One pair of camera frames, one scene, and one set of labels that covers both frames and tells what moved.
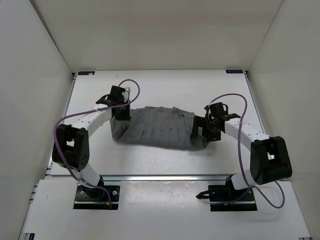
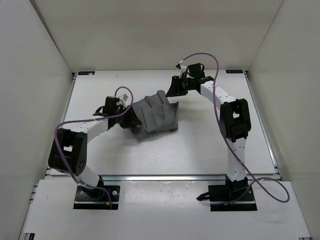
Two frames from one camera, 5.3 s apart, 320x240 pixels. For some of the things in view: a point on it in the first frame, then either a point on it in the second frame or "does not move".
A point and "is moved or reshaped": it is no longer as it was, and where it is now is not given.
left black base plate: [101, 197] does not move
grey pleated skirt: [169, 127] is moved or reshaped
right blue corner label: [234, 71] does not move
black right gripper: [201, 122] → [176, 89]
